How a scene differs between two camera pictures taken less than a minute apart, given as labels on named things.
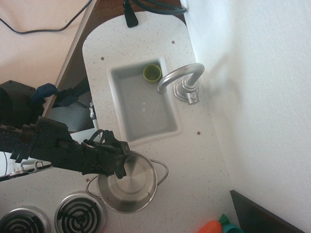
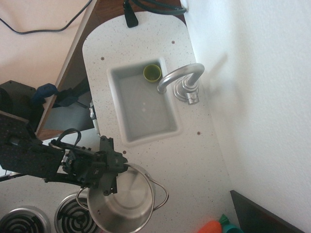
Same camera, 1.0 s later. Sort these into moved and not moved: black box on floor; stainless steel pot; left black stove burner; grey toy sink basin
Moved: stainless steel pot
Not moved: black box on floor; left black stove burner; grey toy sink basin
